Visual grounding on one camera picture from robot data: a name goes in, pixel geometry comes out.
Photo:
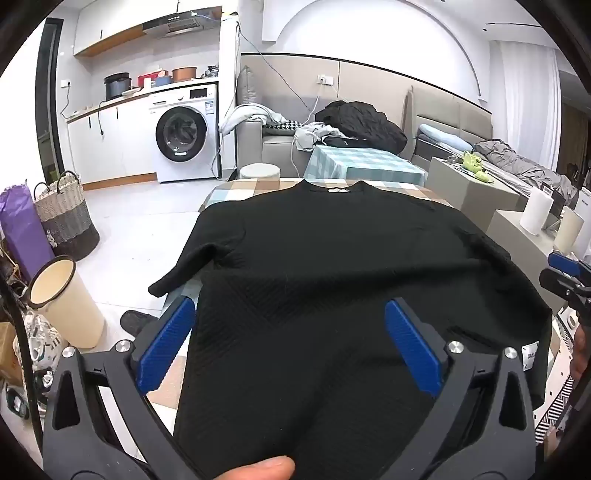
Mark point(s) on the black slipper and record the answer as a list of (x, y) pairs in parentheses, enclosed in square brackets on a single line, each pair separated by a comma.
[(136, 322)]

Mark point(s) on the cardboard box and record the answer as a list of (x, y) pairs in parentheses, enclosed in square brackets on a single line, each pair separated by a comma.
[(7, 350)]

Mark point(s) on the white wall socket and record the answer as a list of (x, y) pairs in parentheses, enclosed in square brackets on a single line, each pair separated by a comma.
[(324, 79)]

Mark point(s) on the purple bag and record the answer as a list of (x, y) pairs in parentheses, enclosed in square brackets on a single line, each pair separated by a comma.
[(23, 230)]

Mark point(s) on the woven laundry basket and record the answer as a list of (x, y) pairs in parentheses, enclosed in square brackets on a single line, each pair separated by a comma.
[(69, 221)]

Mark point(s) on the black knit sweater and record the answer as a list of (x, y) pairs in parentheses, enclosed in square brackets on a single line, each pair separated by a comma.
[(300, 277)]

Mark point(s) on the grey sofa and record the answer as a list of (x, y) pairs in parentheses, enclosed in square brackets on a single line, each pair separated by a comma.
[(277, 147)]

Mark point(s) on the black white striped cloth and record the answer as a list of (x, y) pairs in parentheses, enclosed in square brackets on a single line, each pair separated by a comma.
[(554, 410)]

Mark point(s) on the white washing machine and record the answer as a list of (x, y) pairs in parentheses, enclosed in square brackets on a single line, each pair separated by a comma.
[(203, 157)]

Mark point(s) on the houndstooth cushion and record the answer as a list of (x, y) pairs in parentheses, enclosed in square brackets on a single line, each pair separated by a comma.
[(281, 127)]

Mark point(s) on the green plush toy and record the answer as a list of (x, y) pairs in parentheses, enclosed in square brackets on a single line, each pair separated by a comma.
[(473, 161)]

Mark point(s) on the dark glass door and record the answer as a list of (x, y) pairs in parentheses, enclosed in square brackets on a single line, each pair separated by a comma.
[(48, 92)]

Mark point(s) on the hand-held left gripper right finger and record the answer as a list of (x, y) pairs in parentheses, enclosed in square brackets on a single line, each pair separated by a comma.
[(411, 344)]

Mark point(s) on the black puffy jacket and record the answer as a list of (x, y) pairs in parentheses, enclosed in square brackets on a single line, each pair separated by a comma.
[(364, 124)]

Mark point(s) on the grey upholstered bed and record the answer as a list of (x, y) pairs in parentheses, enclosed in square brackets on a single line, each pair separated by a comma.
[(438, 106)]

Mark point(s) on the teal checked tablecloth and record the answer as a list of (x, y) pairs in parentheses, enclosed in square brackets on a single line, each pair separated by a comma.
[(360, 164)]

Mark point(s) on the grey duvet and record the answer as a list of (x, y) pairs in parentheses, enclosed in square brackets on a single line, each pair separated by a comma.
[(517, 161)]

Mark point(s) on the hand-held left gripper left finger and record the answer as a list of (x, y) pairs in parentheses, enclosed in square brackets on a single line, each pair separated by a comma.
[(166, 344)]

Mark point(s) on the person's left hand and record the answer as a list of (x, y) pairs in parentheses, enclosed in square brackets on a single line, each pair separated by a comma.
[(258, 470)]

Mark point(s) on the white blanket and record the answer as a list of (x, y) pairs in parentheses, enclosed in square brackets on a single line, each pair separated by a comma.
[(244, 115)]

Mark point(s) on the grey block table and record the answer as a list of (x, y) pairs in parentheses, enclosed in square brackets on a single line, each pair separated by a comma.
[(471, 198), (508, 240)]

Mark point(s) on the white paper towel roll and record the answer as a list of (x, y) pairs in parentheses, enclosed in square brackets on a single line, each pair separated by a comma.
[(569, 230), (535, 212)]

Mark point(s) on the red storage box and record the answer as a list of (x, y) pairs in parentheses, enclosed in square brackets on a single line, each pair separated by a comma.
[(147, 79)]

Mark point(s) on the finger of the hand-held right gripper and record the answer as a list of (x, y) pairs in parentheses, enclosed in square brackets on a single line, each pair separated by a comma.
[(561, 284), (565, 264)]

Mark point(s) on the white base cabinet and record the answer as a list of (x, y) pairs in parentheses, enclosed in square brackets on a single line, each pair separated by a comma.
[(115, 138)]

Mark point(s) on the brown blue plaid tablecloth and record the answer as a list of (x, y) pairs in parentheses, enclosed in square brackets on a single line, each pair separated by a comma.
[(240, 189)]

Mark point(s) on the light blue pillow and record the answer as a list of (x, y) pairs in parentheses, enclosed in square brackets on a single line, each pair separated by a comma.
[(438, 134)]

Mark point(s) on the steel range hood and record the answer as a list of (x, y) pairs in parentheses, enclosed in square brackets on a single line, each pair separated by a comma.
[(184, 25)]

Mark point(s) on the black cooking pot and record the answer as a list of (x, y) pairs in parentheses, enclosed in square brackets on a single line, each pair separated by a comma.
[(117, 86)]

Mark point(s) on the light grey garment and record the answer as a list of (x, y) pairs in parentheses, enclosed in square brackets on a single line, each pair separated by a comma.
[(314, 134)]

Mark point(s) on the group of assorted shoes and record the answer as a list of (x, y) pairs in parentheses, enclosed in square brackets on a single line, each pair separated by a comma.
[(39, 341)]

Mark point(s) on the white sheer curtain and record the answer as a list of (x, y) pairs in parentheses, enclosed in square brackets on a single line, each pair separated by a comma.
[(531, 101)]

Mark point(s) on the white round stool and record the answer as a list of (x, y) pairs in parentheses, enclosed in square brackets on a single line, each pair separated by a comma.
[(259, 171)]

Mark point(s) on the cream trash bin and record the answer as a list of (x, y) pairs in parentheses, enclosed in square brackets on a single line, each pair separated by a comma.
[(69, 309)]

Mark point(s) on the white wall cabinet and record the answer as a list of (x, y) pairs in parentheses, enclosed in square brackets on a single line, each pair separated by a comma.
[(106, 23)]

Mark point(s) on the brown cooking pot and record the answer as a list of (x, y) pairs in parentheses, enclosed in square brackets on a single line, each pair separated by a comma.
[(185, 74)]

